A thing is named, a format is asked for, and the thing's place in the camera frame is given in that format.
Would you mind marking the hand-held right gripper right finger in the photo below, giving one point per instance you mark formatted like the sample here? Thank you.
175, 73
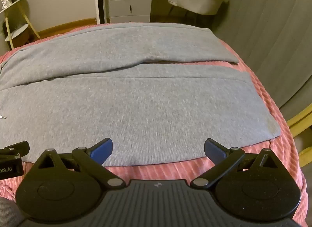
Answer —
214, 150

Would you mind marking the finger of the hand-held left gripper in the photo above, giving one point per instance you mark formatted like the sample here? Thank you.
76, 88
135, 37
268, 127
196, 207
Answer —
17, 147

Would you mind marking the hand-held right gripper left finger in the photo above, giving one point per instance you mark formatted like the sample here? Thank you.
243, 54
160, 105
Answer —
104, 149

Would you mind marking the person's dark clothing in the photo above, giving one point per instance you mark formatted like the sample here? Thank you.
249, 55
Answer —
7, 213

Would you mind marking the pink ribbed bed blanket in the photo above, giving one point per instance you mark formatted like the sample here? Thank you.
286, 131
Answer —
263, 90

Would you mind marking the grey curtain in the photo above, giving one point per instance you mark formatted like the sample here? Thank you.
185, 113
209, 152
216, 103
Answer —
268, 34

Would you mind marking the yellow two-tier side table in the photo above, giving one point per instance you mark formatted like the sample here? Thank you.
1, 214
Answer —
18, 17

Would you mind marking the grey drawer cabinet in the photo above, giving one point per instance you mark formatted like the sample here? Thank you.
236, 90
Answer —
130, 2

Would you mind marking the yellow frame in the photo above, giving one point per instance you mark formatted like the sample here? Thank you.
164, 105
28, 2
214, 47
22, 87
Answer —
303, 122

